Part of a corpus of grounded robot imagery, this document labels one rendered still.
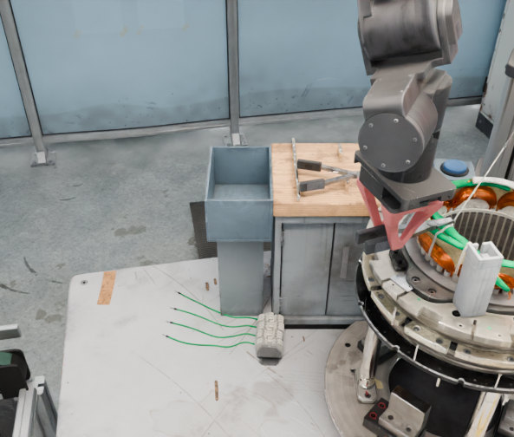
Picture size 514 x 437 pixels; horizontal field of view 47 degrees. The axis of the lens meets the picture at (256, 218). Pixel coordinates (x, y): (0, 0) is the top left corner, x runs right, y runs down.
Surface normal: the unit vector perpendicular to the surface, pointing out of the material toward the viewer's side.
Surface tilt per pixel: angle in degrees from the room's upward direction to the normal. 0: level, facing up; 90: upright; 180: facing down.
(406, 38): 104
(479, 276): 90
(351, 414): 0
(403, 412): 90
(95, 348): 0
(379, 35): 86
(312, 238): 90
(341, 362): 0
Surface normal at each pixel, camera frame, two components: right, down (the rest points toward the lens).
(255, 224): 0.00, 0.60
